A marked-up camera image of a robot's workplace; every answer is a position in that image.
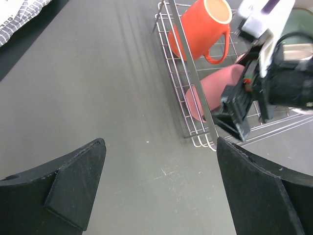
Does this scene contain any orange mug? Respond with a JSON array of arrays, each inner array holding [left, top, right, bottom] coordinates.
[[180, 0, 232, 65]]

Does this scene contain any pink cup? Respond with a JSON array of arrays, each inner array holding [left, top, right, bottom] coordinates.
[[185, 64, 245, 121]]

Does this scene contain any mint green bowl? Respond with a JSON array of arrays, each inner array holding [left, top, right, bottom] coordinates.
[[282, 7, 313, 45]]

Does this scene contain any white paper booklet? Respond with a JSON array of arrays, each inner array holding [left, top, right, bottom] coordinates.
[[0, 0, 51, 47]]

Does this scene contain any black clipboard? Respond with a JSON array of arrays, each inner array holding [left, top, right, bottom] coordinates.
[[0, 0, 68, 79]]

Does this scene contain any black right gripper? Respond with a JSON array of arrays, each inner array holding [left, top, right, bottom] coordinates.
[[215, 31, 313, 142]]

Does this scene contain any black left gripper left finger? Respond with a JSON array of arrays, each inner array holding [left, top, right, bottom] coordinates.
[[0, 138, 106, 235]]

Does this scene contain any metal wire dish rack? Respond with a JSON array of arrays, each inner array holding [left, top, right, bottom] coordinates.
[[151, 0, 313, 148]]

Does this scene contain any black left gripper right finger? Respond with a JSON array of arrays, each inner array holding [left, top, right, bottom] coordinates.
[[217, 137, 313, 235]]

